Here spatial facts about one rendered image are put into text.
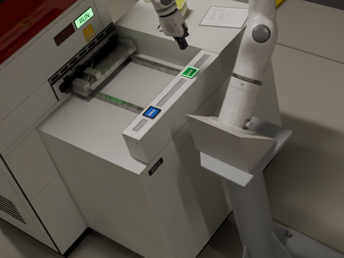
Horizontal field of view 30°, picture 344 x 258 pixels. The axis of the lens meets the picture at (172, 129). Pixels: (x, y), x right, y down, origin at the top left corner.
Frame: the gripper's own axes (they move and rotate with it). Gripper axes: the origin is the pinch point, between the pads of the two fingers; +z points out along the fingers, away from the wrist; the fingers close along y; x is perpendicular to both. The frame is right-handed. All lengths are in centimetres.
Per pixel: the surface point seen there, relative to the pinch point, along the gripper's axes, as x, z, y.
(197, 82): -1.7, 18.0, 0.6
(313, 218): 17, 117, 15
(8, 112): -53, 1, -60
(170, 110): -20.7, 17.6, 0.7
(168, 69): 8.0, 21.6, -26.7
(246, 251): -24, 98, 9
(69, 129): -40, 20, -47
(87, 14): 3, -11, -57
